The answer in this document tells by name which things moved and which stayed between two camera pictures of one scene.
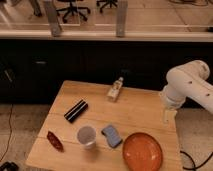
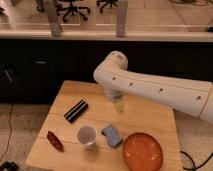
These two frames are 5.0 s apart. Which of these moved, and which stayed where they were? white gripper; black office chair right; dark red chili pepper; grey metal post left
Moved: white gripper
Stayed: grey metal post left; black office chair right; dark red chili pepper
